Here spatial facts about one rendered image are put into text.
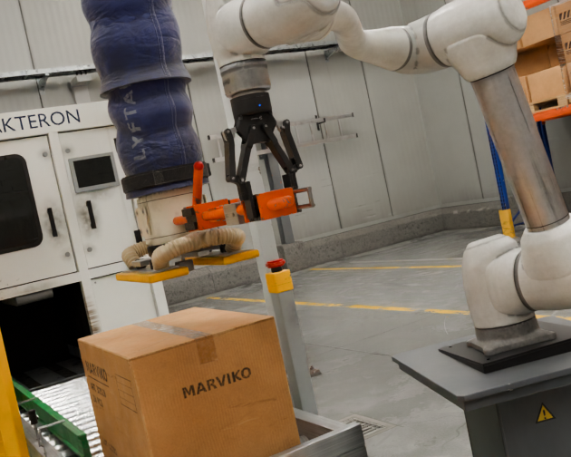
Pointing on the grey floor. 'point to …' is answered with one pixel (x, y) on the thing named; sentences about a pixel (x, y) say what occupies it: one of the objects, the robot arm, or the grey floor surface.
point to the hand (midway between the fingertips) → (270, 200)
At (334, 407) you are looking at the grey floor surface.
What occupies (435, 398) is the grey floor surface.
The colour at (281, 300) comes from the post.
